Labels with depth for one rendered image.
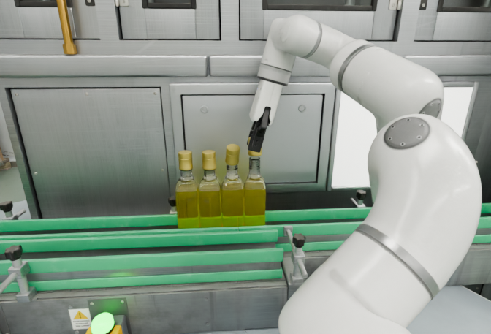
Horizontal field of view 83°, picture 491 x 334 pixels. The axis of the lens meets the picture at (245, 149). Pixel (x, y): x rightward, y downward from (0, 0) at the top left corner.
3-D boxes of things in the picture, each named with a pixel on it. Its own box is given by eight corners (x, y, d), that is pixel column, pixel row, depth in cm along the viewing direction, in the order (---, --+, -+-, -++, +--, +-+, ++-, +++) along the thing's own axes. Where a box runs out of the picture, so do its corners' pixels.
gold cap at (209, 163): (216, 165, 73) (215, 149, 71) (215, 170, 69) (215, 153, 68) (202, 165, 73) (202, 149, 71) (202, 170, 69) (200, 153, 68)
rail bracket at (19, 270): (41, 294, 63) (27, 243, 59) (18, 323, 56) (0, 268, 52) (23, 294, 63) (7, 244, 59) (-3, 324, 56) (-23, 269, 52)
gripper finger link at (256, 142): (254, 123, 67) (247, 149, 69) (255, 126, 64) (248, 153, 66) (267, 126, 67) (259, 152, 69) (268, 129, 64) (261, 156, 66)
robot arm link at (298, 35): (338, 25, 55) (302, 9, 50) (320, 79, 58) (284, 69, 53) (292, 24, 67) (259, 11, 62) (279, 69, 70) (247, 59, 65)
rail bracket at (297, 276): (291, 251, 75) (294, 210, 72) (310, 302, 60) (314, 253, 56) (280, 252, 75) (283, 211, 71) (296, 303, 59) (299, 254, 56)
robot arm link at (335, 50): (332, 91, 44) (272, 47, 59) (380, 104, 51) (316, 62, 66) (362, 39, 40) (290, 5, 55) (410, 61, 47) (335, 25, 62)
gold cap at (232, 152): (237, 157, 73) (239, 143, 70) (239, 166, 70) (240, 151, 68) (224, 157, 72) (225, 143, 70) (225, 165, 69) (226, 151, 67)
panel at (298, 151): (447, 183, 95) (472, 80, 84) (454, 187, 92) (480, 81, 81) (179, 191, 89) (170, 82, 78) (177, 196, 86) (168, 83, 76)
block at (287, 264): (292, 278, 76) (294, 256, 74) (301, 306, 67) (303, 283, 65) (279, 278, 76) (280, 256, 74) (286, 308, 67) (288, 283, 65)
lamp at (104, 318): (118, 319, 63) (115, 308, 62) (109, 338, 58) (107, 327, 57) (97, 320, 62) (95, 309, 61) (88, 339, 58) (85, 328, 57)
